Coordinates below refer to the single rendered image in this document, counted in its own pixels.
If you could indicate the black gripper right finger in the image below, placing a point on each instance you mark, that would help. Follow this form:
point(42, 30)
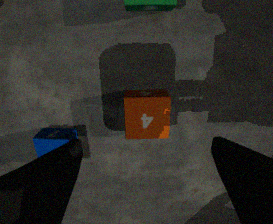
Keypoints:
point(248, 178)

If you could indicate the blue block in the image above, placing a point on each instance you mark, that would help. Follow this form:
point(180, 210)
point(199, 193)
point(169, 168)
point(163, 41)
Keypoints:
point(51, 138)

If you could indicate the green block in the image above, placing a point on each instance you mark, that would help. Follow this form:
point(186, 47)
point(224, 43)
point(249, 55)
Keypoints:
point(149, 5)

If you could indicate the orange block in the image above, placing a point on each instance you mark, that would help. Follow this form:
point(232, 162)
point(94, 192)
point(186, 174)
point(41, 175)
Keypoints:
point(147, 114)

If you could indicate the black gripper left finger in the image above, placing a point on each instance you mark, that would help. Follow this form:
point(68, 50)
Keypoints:
point(38, 192)

